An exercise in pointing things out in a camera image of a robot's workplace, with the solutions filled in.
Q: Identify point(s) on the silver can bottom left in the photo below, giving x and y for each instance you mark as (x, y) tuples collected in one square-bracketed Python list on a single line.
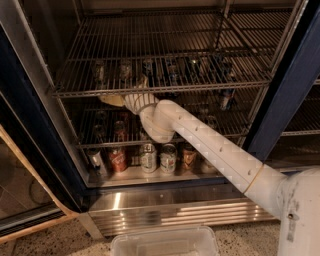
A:
[(97, 161)]

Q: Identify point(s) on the brown orange can bottom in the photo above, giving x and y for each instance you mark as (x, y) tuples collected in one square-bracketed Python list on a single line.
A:
[(189, 155)]

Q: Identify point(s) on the middle wire fridge shelf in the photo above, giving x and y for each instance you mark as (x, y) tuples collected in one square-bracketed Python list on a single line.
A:
[(101, 125)]

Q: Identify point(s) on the wire fridge shelf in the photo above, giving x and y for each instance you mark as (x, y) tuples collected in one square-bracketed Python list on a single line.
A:
[(101, 125), (233, 52)]

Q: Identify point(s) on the open fridge glass door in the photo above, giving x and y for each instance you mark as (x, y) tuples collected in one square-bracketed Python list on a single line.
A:
[(29, 132)]

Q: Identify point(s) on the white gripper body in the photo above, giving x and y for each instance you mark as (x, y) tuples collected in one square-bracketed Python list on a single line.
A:
[(136, 101)]

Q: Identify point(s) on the upper wire fridge shelf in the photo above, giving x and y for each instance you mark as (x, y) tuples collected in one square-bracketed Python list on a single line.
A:
[(233, 52)]

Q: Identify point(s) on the steel fridge base grille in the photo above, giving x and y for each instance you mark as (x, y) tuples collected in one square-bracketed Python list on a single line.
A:
[(140, 210)]

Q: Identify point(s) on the white can bottom right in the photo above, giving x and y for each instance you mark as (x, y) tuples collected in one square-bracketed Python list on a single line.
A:
[(207, 167)]

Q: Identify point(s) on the blue fridge centre pillar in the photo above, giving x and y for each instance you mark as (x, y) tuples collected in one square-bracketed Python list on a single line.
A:
[(293, 79)]

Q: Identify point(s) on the clear plastic bin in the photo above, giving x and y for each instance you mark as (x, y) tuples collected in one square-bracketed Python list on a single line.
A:
[(187, 241)]

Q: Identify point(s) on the tall blue can middle shelf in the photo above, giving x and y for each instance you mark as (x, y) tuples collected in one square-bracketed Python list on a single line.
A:
[(172, 74)]

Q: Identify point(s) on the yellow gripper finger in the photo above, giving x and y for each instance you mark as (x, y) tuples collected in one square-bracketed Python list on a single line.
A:
[(114, 100), (142, 82)]

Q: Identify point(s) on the green dark can middle shelf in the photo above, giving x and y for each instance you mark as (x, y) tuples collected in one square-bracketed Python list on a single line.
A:
[(192, 69)]

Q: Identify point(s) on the white can middle shelf left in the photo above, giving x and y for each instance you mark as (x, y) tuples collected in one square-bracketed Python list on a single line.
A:
[(99, 74)]

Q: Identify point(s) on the red cola can bottom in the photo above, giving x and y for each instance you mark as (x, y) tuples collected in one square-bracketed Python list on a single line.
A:
[(118, 159)]

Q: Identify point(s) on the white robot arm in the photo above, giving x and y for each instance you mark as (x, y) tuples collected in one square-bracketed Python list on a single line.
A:
[(294, 200)]

